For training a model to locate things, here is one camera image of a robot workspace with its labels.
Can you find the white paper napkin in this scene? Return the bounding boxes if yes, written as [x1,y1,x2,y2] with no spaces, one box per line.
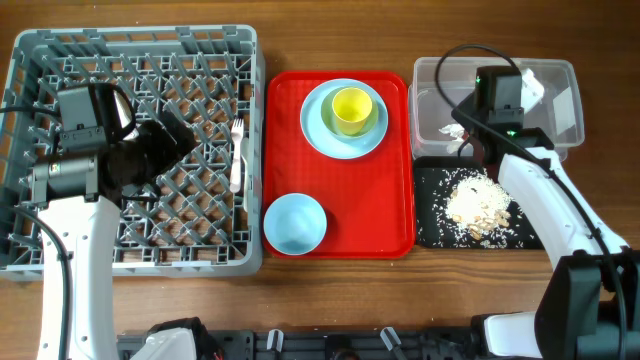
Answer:
[439,124,466,154]

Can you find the rice and food scraps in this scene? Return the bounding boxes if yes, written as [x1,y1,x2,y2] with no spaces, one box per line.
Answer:
[446,174,515,239]

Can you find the white plastic fork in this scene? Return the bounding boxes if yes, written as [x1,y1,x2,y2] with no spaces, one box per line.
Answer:
[230,117,244,193]

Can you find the light blue small bowl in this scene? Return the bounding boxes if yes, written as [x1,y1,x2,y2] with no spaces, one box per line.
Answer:
[263,193,328,256]

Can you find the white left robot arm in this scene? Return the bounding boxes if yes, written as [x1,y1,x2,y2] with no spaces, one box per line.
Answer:
[32,113,196,359]

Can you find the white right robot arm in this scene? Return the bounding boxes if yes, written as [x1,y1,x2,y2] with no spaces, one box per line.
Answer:
[452,91,639,359]

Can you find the black plastic waste tray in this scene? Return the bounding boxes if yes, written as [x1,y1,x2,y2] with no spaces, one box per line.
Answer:
[413,156,543,250]

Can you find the clear plastic waste bin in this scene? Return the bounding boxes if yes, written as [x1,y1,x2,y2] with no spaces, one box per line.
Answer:
[409,57,585,159]

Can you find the grey plastic dishwasher rack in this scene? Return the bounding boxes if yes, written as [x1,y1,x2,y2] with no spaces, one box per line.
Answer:
[1,24,265,281]

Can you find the red plastic serving tray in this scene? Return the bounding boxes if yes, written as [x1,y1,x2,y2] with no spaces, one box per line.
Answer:
[262,71,416,259]

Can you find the yellow plastic cup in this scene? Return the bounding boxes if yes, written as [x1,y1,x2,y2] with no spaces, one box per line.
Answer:
[330,87,375,137]

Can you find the light green bowl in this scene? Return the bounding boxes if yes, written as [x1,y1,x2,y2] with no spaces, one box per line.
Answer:
[321,87,378,139]

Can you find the light blue plate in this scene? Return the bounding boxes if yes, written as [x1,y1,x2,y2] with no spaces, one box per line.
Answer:
[300,78,389,160]

